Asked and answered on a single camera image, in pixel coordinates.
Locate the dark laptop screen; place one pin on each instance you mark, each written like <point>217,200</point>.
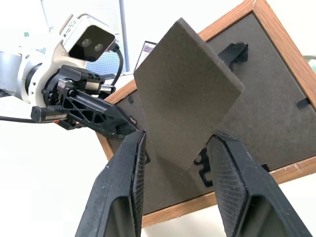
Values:
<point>146,53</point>

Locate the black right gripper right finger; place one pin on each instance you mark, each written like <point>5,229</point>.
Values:
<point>247,177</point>

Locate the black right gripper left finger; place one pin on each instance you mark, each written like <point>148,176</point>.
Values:
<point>111,187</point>

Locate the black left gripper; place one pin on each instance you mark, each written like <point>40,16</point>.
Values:
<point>55,90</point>

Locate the wooden picture frame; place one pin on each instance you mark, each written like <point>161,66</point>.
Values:
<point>271,111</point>

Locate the grey metal pole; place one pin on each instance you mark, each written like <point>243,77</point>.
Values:
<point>124,34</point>

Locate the pale green object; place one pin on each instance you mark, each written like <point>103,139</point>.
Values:
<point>311,63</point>

